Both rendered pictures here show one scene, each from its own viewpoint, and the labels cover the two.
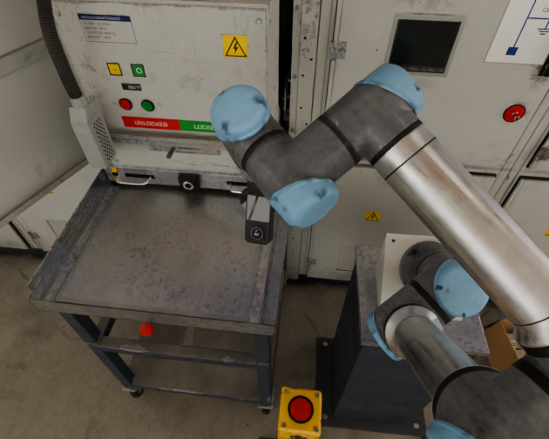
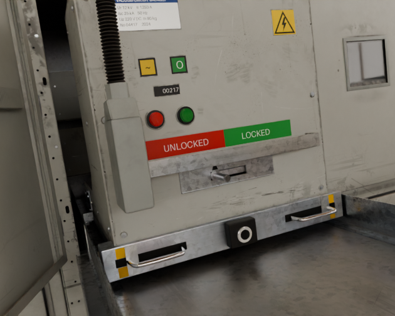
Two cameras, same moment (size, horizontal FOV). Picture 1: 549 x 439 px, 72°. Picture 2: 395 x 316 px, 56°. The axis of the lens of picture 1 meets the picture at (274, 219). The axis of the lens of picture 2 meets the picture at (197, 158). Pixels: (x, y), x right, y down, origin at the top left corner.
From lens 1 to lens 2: 0.88 m
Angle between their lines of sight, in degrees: 48
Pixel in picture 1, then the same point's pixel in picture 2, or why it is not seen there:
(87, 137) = (135, 142)
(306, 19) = not seen: hidden behind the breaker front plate
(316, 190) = not seen: outside the picture
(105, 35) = (144, 21)
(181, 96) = (228, 93)
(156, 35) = (204, 16)
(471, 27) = (390, 42)
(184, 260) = (359, 301)
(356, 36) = (321, 60)
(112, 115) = not seen: hidden behind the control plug
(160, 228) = (261, 293)
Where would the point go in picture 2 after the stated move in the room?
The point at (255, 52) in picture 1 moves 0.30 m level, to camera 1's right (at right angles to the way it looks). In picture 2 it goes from (301, 27) to (389, 26)
